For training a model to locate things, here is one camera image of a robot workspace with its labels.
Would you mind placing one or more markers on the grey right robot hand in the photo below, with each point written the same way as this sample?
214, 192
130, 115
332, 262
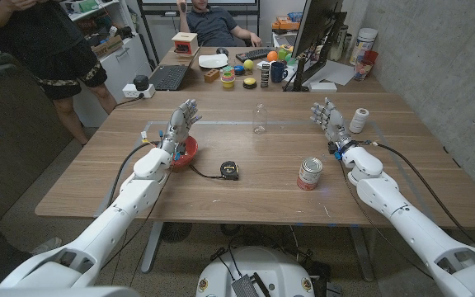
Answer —
333, 121

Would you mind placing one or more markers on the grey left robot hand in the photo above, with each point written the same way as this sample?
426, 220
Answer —
181, 121

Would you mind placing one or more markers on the clear plastic bottle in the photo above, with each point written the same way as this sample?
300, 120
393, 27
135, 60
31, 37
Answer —
259, 119

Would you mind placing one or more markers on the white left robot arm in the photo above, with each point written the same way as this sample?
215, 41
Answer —
109, 222

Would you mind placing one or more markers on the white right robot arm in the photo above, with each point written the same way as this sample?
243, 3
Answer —
406, 222

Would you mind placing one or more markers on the red bowl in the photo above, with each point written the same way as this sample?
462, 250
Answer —
190, 154

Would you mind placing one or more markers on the black yellow tape measure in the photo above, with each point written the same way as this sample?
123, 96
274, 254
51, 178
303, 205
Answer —
229, 171

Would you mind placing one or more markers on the white thread spool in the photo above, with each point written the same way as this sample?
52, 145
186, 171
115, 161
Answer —
359, 121

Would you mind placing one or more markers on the flat white box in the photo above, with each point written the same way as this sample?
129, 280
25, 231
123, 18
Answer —
323, 86

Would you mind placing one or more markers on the dark open laptop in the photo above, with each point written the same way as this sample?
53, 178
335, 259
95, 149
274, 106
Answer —
169, 77

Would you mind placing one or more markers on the white paper sheet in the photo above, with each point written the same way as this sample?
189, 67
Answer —
337, 72

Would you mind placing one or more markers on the orange toy brick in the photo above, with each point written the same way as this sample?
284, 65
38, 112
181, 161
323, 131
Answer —
211, 76

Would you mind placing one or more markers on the black power adapter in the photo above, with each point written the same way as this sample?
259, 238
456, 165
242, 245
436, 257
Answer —
140, 82

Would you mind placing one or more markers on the colourful printed cup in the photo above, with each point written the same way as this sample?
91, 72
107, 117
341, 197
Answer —
361, 71

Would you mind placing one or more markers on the tin can red label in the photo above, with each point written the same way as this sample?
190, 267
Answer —
309, 175

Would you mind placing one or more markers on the white power strip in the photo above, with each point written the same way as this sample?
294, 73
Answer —
129, 91

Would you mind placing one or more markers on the colourful stacking rings toy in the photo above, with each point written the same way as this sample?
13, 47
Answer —
227, 79

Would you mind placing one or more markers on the white plate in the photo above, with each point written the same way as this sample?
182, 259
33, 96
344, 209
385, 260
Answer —
213, 61

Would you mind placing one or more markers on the dark blue mug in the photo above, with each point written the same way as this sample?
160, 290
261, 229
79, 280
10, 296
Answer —
277, 72

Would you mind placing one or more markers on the red cup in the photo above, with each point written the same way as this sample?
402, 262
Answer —
372, 56

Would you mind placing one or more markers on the blue ball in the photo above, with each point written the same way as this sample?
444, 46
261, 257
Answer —
239, 70

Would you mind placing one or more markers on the wooden box red front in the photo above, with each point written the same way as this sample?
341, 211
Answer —
185, 43

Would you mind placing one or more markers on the yellow black push button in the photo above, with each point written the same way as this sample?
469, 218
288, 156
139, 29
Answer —
249, 83

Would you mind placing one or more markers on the white shelf cabinet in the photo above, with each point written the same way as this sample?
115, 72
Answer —
126, 62

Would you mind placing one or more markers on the black computer mouse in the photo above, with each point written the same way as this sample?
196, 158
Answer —
222, 51

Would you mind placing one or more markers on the white canister with label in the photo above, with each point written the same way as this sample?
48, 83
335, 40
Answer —
363, 45

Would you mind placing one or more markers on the green toy pile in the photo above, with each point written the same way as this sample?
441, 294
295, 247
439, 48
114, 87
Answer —
283, 53

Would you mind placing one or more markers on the yellow ball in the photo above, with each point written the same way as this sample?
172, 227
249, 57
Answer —
248, 64

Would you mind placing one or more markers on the orange ball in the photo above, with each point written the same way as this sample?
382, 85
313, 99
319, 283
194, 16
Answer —
272, 56

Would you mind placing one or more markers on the black computer monitor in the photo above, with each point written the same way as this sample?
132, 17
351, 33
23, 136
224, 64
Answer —
316, 24

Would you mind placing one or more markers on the black keyboard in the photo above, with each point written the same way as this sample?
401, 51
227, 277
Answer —
256, 54

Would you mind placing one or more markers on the seated person dark polo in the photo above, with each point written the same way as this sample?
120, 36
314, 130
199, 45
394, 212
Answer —
213, 24

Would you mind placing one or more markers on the brown cardboard box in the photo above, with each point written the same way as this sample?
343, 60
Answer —
107, 46

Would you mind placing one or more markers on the orange box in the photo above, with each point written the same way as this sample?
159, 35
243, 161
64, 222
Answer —
286, 23

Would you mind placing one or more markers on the black round floor fan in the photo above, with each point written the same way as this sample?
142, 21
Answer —
175, 232

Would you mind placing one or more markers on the grey table leg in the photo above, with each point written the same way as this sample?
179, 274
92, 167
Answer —
152, 247
362, 253

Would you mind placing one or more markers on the standing person black shorts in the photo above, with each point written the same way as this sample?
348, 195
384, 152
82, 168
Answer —
48, 41

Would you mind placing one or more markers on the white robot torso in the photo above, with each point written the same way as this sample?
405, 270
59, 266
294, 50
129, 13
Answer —
262, 268

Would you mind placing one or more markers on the grey electronics box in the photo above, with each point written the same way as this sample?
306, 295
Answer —
245, 287

